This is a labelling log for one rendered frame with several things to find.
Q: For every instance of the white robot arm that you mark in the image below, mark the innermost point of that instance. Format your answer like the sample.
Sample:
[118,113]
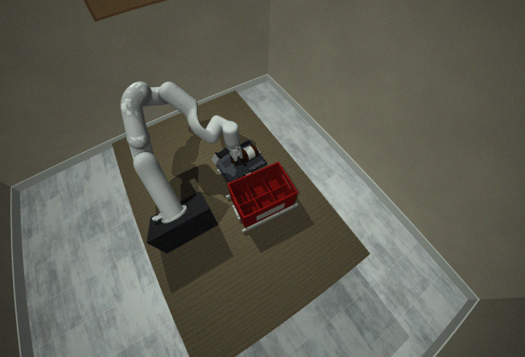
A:
[145,163]

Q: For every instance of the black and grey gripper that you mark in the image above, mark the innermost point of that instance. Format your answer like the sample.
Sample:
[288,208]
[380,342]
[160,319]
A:
[236,155]

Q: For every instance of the brown glass bottle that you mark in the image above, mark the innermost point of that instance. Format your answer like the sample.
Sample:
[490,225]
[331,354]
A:
[248,153]

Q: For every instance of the red plastic crate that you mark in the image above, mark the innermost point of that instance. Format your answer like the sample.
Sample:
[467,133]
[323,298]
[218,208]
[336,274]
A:
[265,190]

